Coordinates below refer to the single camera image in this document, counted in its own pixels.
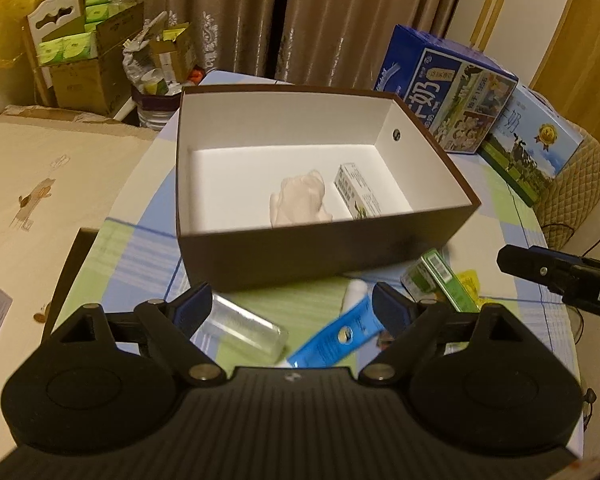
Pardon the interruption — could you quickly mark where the brown open cardboard box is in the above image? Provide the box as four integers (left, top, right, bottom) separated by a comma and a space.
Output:
175, 84, 480, 292

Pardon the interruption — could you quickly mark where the white pill bottle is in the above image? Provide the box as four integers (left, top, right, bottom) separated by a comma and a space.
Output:
341, 278, 368, 314

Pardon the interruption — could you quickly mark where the brown cardboard tissue box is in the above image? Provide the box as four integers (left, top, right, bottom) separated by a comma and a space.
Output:
23, 0, 144, 117

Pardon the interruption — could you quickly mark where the blue cream tube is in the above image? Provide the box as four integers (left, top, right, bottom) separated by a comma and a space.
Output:
286, 295, 384, 368

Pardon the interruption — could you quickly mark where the quilted beige chair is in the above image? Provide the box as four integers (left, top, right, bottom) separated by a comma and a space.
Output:
532, 122, 600, 250

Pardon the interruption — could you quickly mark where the clear plastic case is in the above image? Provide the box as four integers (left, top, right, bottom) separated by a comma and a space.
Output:
195, 294, 288, 365

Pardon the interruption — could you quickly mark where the light blue milk carton box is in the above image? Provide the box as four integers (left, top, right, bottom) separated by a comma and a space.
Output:
478, 84, 583, 207

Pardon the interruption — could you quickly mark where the small open cardboard box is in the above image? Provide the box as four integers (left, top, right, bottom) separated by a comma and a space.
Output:
149, 23, 196, 84

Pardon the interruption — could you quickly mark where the beige curtain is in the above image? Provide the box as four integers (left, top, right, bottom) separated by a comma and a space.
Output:
140, 0, 458, 89

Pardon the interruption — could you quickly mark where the yellow snack packet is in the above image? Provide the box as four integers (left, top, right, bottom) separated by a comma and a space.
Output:
456, 270, 486, 308

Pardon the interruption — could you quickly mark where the checked tablecloth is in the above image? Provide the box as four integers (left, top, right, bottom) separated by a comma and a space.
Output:
51, 69, 584, 458

